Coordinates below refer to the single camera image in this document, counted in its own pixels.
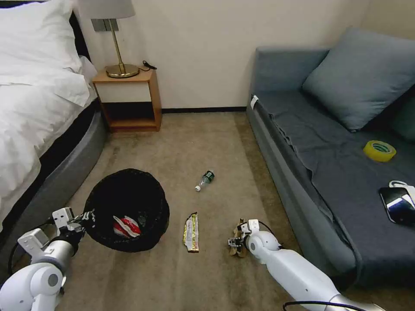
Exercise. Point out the bed with white duvet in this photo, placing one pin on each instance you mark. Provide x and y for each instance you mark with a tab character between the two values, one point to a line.
35	110

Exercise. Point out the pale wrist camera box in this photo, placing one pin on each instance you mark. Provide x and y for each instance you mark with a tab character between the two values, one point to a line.
253	224
63	216

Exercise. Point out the brown paper trash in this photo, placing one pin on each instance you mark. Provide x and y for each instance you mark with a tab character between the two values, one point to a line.
236	251

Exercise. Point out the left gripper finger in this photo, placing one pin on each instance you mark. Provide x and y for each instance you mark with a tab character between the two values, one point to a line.
83	228
85	215

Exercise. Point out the white pillow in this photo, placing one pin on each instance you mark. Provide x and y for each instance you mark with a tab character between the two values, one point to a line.
35	35

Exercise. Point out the blue grey sofa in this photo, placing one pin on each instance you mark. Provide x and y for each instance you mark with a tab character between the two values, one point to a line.
324	181

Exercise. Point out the dark crumpled plastic wrapper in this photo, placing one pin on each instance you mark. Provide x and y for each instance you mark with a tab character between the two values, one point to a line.
142	218

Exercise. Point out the yellow tape roll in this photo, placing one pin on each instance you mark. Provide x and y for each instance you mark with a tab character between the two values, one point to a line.
379	150

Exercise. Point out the grey wall switch panel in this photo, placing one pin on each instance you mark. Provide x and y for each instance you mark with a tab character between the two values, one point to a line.
104	24

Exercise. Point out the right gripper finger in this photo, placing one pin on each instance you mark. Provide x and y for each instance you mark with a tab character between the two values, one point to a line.
234	241
241	228

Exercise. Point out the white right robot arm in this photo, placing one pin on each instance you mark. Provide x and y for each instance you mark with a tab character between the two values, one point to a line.
291	267

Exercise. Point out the small clear plastic bottle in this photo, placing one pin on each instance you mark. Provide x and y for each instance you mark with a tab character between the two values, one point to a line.
204	180

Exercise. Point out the black smartphone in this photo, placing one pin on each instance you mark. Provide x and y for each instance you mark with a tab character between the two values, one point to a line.
397	204

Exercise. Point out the wooden nightstand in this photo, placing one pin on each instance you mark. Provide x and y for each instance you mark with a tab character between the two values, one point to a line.
129	100

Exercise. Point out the white sofa tag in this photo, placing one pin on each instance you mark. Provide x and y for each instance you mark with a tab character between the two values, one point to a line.
254	102

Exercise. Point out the red white wrapper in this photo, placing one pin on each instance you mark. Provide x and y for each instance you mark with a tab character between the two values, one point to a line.
127	226

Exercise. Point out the gold snack wrapper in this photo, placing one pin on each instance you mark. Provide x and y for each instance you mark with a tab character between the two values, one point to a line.
191	234

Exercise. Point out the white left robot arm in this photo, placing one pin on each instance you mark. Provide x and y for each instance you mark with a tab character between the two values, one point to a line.
30	282

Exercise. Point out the black mesh trash bin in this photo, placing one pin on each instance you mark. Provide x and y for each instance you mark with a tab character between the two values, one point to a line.
129	194

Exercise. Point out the brass table lamp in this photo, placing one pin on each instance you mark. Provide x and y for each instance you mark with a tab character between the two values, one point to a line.
118	48

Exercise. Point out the blue grey cushion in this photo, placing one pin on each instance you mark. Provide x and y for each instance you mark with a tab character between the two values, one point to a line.
360	77

